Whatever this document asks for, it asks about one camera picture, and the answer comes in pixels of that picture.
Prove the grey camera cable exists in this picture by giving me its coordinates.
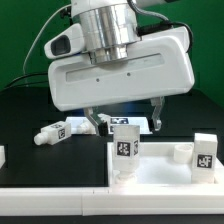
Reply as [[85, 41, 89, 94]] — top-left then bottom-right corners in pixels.
[[22, 4, 73, 88]]

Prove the white left fence wall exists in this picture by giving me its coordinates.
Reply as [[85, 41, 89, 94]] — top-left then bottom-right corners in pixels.
[[0, 146, 5, 169]]

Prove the white front fence wall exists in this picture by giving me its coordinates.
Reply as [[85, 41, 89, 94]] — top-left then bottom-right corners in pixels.
[[0, 184, 224, 216]]

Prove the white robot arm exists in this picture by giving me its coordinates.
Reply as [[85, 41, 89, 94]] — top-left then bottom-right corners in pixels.
[[44, 0, 194, 136]]

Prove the white sheet with markers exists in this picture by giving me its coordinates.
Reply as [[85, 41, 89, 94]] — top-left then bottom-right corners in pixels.
[[66, 117, 151, 134]]

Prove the black cable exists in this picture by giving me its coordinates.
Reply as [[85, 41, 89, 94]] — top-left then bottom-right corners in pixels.
[[6, 71, 49, 88], [0, 79, 50, 93]]

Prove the black cable lower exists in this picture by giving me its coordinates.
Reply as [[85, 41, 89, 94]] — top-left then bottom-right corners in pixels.
[[0, 79, 50, 93]]

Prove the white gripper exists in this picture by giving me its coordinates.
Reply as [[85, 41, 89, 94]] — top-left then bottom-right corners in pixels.
[[48, 26, 194, 136]]

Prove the black cable upper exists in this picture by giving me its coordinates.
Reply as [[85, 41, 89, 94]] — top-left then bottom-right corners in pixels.
[[6, 71, 49, 88]]

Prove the white fence wall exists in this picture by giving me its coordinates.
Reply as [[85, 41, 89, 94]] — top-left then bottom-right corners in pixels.
[[0, 184, 224, 216], [0, 146, 5, 169]]

